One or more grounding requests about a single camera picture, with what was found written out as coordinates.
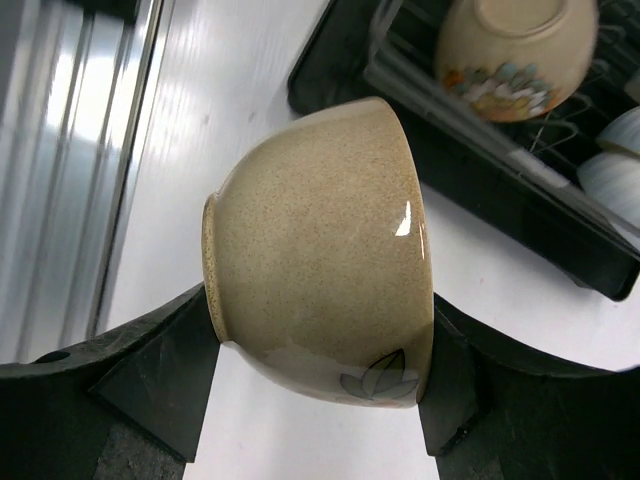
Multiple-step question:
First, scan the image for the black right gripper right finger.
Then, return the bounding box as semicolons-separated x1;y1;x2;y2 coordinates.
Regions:
419;296;639;479

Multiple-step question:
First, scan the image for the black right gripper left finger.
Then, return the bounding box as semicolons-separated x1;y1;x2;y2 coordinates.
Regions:
1;285;220;479

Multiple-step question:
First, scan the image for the cream bowl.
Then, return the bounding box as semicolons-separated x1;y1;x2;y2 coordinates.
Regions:
434;0;599;123

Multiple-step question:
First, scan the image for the black drip tray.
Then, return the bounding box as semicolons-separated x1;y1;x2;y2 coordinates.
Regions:
288;1;639;301

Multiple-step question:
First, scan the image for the aluminium front rail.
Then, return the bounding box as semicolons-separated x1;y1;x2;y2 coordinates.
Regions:
1;1;173;363

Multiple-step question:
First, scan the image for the black wire dish rack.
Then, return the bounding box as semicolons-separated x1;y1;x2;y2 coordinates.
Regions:
365;1;639;242

